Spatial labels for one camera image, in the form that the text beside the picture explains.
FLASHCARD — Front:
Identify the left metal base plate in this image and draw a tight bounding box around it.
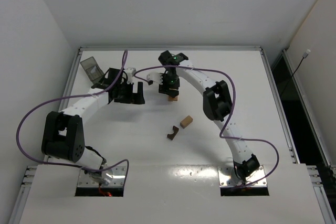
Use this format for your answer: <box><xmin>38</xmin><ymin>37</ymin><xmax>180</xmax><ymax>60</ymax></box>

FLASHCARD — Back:
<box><xmin>77</xmin><ymin>166</ymin><xmax>127</xmax><ymax>188</ymax></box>

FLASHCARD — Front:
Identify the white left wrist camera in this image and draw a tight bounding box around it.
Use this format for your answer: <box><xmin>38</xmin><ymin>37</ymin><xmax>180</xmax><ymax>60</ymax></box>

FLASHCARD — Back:
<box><xmin>124</xmin><ymin>68</ymin><xmax>136</xmax><ymax>79</ymax></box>

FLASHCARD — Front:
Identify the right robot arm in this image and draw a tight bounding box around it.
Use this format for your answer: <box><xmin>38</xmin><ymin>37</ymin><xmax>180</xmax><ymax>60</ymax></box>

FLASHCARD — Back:
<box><xmin>158</xmin><ymin>50</ymin><xmax>260</xmax><ymax>182</ymax></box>

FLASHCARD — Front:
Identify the aluminium table frame rail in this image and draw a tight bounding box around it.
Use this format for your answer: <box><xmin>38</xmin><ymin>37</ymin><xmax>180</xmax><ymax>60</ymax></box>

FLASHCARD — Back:
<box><xmin>7</xmin><ymin>45</ymin><xmax>336</xmax><ymax>224</ymax></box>

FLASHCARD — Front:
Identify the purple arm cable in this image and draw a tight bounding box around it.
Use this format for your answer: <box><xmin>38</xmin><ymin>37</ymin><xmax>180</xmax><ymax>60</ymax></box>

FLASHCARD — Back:
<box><xmin>16</xmin><ymin>49</ymin><xmax>130</xmax><ymax>183</ymax></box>
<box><xmin>135</xmin><ymin>67</ymin><xmax>280</xmax><ymax>191</ymax></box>

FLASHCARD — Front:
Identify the clear smoky plastic box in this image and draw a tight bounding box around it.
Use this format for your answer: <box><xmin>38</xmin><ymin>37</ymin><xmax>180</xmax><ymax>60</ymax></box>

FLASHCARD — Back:
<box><xmin>80</xmin><ymin>57</ymin><xmax>104</xmax><ymax>84</ymax></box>

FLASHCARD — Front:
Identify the wide light wood block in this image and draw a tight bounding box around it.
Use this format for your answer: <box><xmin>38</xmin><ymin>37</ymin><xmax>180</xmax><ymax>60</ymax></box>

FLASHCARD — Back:
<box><xmin>180</xmin><ymin>115</ymin><xmax>193</xmax><ymax>129</ymax></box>

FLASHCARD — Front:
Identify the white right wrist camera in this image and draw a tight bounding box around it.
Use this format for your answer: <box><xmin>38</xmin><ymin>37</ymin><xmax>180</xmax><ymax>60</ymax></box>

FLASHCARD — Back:
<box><xmin>146</xmin><ymin>72</ymin><xmax>163</xmax><ymax>85</ymax></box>

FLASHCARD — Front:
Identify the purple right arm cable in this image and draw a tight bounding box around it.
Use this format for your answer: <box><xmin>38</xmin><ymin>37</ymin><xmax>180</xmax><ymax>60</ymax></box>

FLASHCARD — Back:
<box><xmin>135</xmin><ymin>67</ymin><xmax>280</xmax><ymax>191</ymax></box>

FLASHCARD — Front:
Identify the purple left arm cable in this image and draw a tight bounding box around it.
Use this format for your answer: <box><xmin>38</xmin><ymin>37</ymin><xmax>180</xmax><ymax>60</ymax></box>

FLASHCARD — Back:
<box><xmin>16</xmin><ymin>49</ymin><xmax>130</xmax><ymax>183</ymax></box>

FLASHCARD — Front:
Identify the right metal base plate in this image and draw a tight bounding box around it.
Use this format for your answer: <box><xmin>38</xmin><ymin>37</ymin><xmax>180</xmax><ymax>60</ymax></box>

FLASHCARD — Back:
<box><xmin>218</xmin><ymin>166</ymin><xmax>267</xmax><ymax>188</ymax></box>

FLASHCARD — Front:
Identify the dark brown arch block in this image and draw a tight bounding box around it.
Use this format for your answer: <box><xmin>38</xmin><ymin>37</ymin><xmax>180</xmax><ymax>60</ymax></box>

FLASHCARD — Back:
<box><xmin>167</xmin><ymin>125</ymin><xmax>179</xmax><ymax>141</ymax></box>

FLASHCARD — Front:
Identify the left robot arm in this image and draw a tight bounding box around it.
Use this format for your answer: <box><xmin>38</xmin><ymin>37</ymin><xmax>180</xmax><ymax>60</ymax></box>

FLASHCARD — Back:
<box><xmin>41</xmin><ymin>68</ymin><xmax>145</xmax><ymax>184</ymax></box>

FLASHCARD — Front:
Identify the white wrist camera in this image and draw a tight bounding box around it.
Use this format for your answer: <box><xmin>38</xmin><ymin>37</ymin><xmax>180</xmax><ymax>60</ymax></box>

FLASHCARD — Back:
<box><xmin>146</xmin><ymin>72</ymin><xmax>163</xmax><ymax>85</ymax></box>
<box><xmin>124</xmin><ymin>68</ymin><xmax>136</xmax><ymax>79</ymax></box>

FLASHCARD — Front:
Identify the black hanging wall cable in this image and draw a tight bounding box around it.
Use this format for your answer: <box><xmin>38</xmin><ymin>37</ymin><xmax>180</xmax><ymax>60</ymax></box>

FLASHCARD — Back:
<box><xmin>285</xmin><ymin>49</ymin><xmax>311</xmax><ymax>88</ymax></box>

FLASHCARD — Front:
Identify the metal base plate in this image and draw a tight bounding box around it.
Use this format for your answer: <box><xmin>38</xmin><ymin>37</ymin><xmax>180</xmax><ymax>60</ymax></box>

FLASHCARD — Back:
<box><xmin>77</xmin><ymin>166</ymin><xmax>127</xmax><ymax>188</ymax></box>
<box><xmin>218</xmin><ymin>166</ymin><xmax>267</xmax><ymax>188</ymax></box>

